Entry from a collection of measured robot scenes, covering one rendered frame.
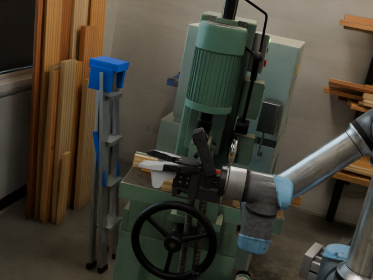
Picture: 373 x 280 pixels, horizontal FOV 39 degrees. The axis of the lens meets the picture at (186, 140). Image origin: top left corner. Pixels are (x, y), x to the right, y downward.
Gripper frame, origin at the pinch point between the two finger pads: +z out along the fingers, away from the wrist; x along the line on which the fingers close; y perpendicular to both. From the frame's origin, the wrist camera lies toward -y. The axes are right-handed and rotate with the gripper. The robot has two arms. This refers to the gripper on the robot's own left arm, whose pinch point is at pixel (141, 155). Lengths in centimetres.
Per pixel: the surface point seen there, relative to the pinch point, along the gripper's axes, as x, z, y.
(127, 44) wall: 323, 65, -22
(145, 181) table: 70, 5, 24
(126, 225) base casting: 67, 9, 41
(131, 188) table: 65, 9, 27
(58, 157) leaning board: 194, 73, 53
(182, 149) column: 97, -5, 15
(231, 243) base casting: 64, -30, 39
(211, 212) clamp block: 53, -21, 26
